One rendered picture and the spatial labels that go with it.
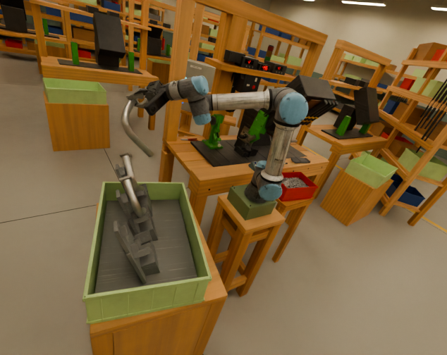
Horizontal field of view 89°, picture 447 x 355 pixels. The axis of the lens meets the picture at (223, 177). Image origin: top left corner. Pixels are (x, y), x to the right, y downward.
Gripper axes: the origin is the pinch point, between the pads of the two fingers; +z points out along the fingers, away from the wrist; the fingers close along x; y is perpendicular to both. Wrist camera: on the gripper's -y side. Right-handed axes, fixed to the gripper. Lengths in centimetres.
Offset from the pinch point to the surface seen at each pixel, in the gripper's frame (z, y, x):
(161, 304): -18, -74, -38
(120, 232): -15, -58, -8
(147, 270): -10, -63, -33
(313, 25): -154, 1123, -476
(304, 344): -64, -78, -166
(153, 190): 9.1, -19.5, -42.9
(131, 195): -9.4, -41.7, -11.7
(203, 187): -7, -1, -70
